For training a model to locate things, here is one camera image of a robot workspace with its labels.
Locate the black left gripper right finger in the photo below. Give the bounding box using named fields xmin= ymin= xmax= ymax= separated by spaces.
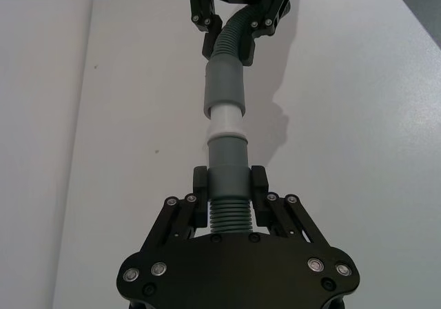
xmin=251 ymin=165 xmax=330 ymax=247

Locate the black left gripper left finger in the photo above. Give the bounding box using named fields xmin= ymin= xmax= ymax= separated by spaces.
xmin=143 ymin=166 xmax=210 ymax=252

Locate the grey corrugated hose with cuff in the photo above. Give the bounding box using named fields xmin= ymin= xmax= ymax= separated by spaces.
xmin=205 ymin=132 xmax=255 ymax=236
xmin=205 ymin=5 xmax=266 ymax=119

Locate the white plastic tube connector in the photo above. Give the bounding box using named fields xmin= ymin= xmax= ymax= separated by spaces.
xmin=207 ymin=103 xmax=247 ymax=141

